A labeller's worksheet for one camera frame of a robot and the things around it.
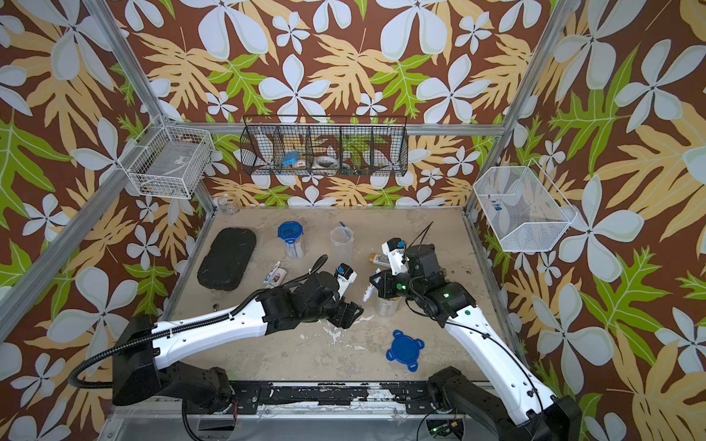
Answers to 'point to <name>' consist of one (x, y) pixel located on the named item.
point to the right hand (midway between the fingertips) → (368, 278)
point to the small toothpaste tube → (369, 292)
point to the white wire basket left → (168, 162)
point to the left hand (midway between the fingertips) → (357, 302)
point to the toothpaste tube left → (271, 272)
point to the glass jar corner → (230, 204)
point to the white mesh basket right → (523, 209)
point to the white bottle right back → (379, 258)
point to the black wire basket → (324, 145)
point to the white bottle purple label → (277, 278)
